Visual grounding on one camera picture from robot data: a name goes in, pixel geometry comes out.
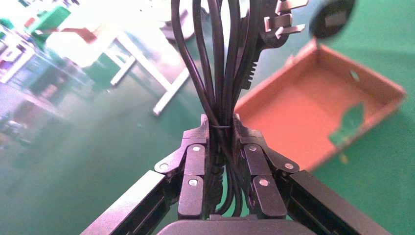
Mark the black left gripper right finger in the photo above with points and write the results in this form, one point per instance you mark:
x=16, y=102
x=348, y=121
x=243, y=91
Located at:
x=259, y=162

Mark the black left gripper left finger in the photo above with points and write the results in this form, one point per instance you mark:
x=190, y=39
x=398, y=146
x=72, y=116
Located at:
x=191, y=162

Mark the white background table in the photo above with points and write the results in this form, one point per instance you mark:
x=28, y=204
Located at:
x=142, y=63

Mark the green table cloth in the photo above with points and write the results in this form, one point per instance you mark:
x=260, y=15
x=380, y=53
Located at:
x=389, y=162

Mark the green topped background table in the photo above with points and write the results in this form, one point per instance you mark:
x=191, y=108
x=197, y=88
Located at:
x=48, y=18

